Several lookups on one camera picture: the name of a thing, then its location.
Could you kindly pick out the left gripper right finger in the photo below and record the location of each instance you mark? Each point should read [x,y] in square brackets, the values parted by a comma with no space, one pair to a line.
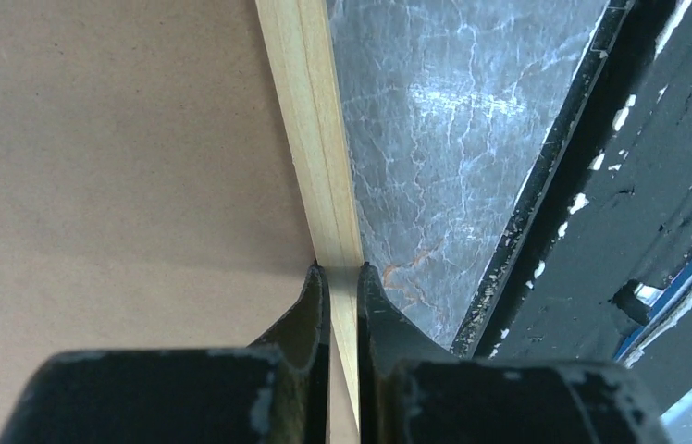
[414,391]

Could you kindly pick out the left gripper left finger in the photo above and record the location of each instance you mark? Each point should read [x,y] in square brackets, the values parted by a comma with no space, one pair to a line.
[274,390]

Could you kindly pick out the brown frame backing board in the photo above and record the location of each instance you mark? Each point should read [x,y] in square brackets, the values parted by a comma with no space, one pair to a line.
[147,196]

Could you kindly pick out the wooden picture frame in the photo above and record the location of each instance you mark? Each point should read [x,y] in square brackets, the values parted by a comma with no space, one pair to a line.
[300,52]

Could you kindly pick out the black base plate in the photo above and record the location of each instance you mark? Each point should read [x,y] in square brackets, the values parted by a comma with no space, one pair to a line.
[615,210]

